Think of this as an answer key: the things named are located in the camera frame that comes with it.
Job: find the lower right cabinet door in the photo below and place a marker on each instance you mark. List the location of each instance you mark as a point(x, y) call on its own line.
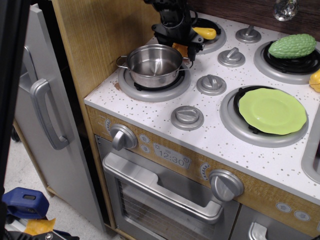
point(253, 225)

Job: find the left silver oven dial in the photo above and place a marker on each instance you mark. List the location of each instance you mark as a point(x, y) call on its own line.
point(122, 137)

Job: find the orange tape piece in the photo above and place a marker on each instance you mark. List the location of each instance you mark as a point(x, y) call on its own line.
point(39, 226)

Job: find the back right stove burner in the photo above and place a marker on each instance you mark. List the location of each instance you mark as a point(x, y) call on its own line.
point(290, 71)

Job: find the silver stovetop knob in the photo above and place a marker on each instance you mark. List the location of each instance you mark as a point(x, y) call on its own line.
point(232, 58)
point(187, 118)
point(248, 35)
point(211, 85)

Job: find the black caster wheel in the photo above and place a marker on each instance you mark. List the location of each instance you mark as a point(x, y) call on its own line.
point(14, 136)

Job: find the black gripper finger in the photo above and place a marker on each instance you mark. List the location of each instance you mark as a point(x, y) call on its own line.
point(163, 40)
point(193, 49)

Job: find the back left stove burner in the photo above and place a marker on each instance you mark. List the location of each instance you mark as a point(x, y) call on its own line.
point(213, 44)

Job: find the grey toy fridge door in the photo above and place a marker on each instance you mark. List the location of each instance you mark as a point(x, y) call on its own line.
point(65, 173)

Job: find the silver fridge door handle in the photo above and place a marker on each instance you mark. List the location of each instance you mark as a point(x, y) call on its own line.
point(53, 112)

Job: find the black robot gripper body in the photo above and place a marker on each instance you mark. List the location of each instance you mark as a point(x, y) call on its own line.
point(175, 21)

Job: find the silver sink rim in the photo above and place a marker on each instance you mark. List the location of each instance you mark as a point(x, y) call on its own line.
point(310, 162)

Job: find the front left stove burner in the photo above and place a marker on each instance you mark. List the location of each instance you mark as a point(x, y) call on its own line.
point(127, 85)

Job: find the glass faucet knob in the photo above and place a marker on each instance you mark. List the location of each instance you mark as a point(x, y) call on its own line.
point(285, 10)

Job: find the right silver oven dial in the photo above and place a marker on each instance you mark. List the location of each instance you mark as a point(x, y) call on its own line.
point(225, 185)

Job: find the silver stovetop knob front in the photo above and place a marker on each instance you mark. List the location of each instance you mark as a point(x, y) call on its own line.
point(187, 118)

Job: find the silver stovetop knob rear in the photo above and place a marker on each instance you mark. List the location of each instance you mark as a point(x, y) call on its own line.
point(248, 35)

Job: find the small steel pot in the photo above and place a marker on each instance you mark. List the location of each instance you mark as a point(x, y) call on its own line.
point(153, 66)

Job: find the yellow toy pepper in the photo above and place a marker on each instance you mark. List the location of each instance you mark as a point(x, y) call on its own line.
point(314, 81)

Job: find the light green plastic plate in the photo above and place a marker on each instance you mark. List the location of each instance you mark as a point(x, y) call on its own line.
point(272, 111)

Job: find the yellow handled spatula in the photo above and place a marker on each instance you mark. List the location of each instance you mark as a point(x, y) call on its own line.
point(205, 32)

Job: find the green toy bitter gourd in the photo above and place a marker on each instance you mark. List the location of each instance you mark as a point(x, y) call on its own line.
point(293, 46)

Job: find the blue clamp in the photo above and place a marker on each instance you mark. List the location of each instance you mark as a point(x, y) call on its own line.
point(26, 203)

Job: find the oven clock display panel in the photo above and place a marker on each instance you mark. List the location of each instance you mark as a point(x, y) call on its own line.
point(172, 156)

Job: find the stove burner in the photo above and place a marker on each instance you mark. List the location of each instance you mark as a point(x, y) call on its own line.
point(213, 44)
point(127, 85)
point(290, 71)
point(235, 123)

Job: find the silver oven dial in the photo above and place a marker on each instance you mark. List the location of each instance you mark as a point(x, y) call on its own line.
point(122, 137)
point(225, 185)

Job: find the silver oven door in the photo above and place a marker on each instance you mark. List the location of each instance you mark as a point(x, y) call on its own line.
point(152, 202)

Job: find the front right stove burner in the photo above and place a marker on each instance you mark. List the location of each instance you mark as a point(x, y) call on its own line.
point(235, 123)

